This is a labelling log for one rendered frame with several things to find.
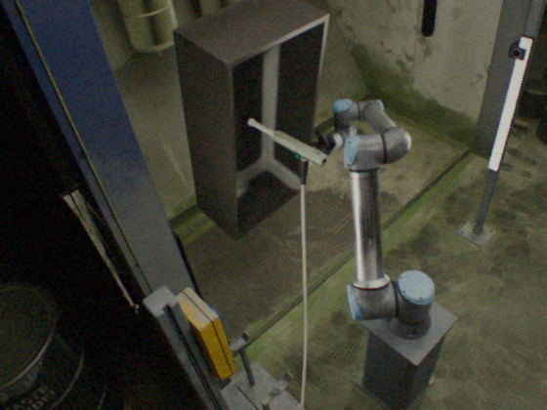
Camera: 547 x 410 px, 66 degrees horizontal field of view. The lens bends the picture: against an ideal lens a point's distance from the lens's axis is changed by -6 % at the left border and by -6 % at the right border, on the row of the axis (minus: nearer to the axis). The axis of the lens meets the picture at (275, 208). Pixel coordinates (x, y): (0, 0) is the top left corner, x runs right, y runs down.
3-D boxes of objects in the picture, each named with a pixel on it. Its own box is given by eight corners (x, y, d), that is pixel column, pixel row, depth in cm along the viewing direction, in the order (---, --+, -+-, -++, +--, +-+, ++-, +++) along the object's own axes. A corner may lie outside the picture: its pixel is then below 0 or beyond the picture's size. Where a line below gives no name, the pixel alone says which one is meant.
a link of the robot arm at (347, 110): (355, 96, 217) (355, 119, 224) (331, 99, 218) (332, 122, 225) (357, 103, 209) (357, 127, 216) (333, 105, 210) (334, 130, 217)
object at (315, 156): (325, 192, 211) (328, 151, 196) (318, 196, 208) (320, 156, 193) (255, 151, 237) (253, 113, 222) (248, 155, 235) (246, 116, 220)
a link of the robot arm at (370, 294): (396, 324, 174) (388, 134, 156) (352, 329, 175) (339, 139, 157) (387, 307, 189) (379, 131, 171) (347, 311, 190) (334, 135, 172)
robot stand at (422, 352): (435, 381, 234) (458, 317, 190) (399, 422, 220) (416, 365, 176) (390, 347, 252) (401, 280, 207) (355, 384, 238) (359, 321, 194)
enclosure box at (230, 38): (197, 207, 276) (172, 29, 181) (267, 159, 303) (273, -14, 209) (235, 242, 261) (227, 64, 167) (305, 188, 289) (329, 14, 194)
